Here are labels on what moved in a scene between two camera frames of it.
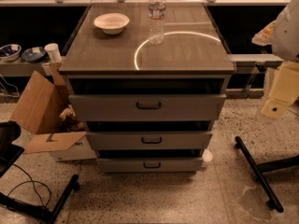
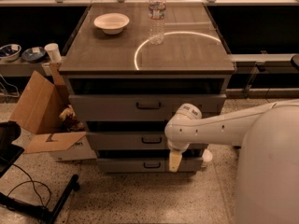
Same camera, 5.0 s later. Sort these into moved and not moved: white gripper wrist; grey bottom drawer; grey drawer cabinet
Moved: white gripper wrist
Not moved: grey drawer cabinet; grey bottom drawer
